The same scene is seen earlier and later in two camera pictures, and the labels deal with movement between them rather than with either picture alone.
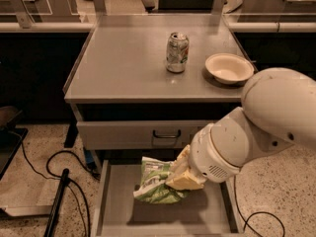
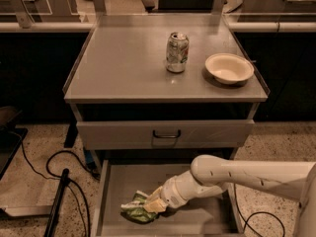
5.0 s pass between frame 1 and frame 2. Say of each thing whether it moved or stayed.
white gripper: moved
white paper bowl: stayed
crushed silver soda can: stayed
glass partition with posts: stayed
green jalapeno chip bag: moved
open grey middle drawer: stayed
